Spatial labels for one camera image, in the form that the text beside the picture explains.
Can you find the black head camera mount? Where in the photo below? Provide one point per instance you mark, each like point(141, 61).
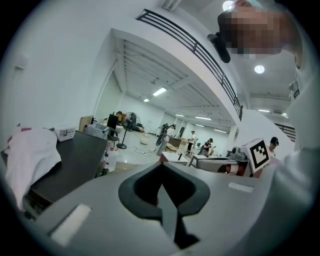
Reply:
point(221, 42)

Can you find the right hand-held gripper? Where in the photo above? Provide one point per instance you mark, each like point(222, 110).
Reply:
point(258, 156)

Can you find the white labelled storage box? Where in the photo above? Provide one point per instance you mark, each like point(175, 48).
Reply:
point(65, 133)

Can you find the black metal balcony railing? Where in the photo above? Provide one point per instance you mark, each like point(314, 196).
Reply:
point(286, 131)
point(200, 52)

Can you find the round ceiling lamp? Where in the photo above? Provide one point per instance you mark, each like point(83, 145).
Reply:
point(259, 68)
point(228, 4)

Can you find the black chair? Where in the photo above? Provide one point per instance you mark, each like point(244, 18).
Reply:
point(113, 122)

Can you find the person's head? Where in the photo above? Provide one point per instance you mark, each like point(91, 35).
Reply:
point(257, 30)

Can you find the person's white shirt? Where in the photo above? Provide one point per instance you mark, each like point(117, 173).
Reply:
point(300, 200)

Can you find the black standing fan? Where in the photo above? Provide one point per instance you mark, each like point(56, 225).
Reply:
point(131, 120)

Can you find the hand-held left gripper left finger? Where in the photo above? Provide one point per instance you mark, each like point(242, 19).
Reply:
point(112, 225)

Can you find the white cloth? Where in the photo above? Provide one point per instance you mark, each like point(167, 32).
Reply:
point(32, 162)

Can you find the white plastic jug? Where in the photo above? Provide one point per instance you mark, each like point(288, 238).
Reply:
point(111, 161)

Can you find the white table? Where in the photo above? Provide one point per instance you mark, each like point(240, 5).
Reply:
point(172, 157)

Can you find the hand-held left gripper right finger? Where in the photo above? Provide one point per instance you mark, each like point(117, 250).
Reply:
point(225, 207)

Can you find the wooden board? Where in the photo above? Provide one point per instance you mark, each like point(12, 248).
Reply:
point(85, 122)

